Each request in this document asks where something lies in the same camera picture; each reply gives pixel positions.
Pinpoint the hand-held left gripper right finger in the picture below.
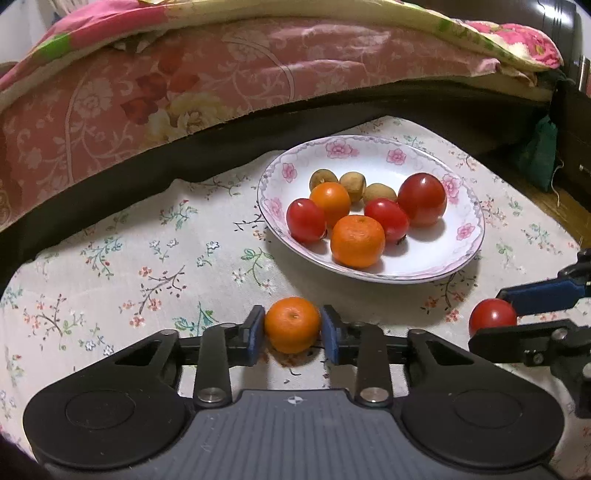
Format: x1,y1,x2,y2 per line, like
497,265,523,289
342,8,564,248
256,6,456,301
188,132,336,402
322,305,492,408

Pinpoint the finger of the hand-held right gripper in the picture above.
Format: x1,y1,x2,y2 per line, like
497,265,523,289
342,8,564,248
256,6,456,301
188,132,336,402
468,320,591,383
495,249,591,319

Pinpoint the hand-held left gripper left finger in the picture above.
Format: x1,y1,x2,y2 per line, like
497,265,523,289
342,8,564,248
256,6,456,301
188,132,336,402
113,305,266,409

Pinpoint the small red tomato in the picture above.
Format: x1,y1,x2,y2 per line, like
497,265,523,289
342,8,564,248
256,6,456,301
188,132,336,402
286,198,328,244
468,298,518,337
364,198,411,244

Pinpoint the orange tangerine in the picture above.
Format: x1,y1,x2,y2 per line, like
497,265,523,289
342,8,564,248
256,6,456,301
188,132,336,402
264,296,321,354
309,182,352,229
330,215,386,270

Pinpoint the white floral rim plate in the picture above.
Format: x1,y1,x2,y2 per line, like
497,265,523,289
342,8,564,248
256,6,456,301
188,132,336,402
257,135,486,284

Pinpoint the large red tomato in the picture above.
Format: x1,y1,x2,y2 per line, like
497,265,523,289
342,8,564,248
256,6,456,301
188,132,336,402
397,172,448,227

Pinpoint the white floral tablecloth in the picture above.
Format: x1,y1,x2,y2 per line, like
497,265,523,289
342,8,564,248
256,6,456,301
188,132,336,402
0,115,591,462

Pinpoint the green cloth bag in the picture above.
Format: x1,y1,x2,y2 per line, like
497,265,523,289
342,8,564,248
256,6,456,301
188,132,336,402
512,115,560,192

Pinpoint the dark wooden furniture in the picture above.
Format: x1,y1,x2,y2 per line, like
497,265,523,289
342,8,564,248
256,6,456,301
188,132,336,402
522,0,591,195

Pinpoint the dark bed base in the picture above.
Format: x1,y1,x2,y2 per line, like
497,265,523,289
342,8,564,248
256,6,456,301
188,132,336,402
0,78,559,284

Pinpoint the colourful floral blanket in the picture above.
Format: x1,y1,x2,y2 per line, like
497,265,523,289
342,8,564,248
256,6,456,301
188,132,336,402
0,0,565,93

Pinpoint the pink floral quilt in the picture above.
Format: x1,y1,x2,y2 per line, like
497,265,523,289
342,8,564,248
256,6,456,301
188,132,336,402
0,18,555,232

